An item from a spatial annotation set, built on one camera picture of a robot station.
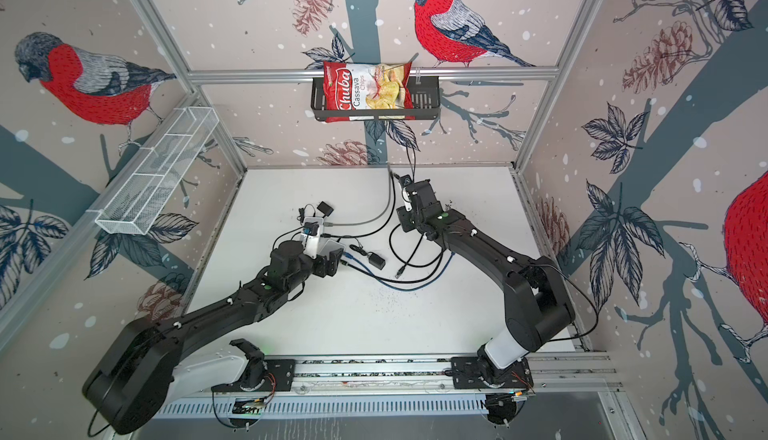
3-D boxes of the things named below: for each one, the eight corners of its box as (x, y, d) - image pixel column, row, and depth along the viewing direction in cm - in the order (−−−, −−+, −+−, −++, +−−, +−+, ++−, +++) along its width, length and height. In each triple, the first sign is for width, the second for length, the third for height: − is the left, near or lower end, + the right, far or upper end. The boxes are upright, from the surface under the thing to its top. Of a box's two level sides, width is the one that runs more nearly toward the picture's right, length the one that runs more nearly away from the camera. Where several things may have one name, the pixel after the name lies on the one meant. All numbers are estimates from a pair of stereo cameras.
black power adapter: (352, 250, 99) (351, 244, 96) (357, 244, 100) (356, 239, 98) (380, 271, 94) (380, 265, 91) (385, 265, 95) (385, 260, 93)
